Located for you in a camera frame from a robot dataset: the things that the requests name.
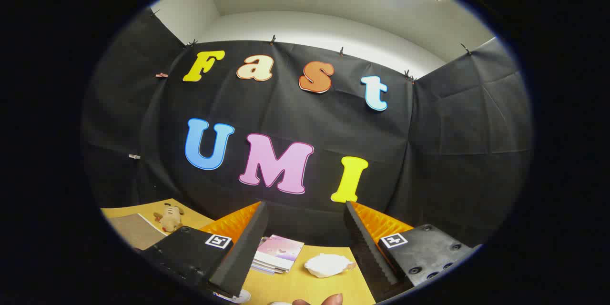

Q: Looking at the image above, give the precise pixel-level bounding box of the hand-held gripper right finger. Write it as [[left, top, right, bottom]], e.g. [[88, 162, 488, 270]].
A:
[[344, 202, 483, 303]]

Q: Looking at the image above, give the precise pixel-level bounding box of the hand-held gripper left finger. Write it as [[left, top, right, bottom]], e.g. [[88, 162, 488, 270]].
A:
[[141, 202, 270, 298]]

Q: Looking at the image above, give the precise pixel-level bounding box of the beige fabric storage box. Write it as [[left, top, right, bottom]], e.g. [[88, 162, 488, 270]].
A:
[[106, 213, 168, 251]]

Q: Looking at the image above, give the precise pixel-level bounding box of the grey book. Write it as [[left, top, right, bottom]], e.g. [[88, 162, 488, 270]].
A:
[[252, 253, 286, 274]]

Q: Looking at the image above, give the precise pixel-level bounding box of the light blue book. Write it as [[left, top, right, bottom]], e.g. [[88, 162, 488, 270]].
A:
[[250, 261, 279, 276]]

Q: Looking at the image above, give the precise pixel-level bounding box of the pink cover book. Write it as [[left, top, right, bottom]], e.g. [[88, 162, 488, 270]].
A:
[[255, 234, 305, 272]]

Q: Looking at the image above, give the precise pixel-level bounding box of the white plush toy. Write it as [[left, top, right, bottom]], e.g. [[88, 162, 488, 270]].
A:
[[304, 254, 357, 278]]

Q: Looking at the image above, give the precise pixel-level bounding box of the beige plush dog toy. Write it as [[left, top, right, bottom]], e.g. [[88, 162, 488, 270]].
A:
[[153, 203, 185, 233]]

